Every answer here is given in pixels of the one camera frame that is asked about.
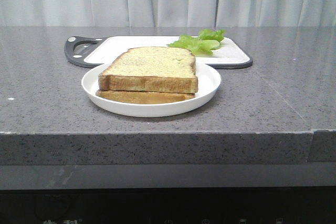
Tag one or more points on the white round plate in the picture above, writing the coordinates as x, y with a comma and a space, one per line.
208, 82

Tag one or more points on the green lettuce leaf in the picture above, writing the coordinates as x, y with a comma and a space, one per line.
204, 44

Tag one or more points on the thick top bread slice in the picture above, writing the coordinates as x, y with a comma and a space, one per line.
157, 69

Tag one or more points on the black appliance control panel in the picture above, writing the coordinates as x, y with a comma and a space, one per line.
188, 205

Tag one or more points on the white cutting board grey rim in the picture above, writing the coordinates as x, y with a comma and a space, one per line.
92, 52

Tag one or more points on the thin bottom bread slice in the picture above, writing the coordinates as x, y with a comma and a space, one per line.
142, 97

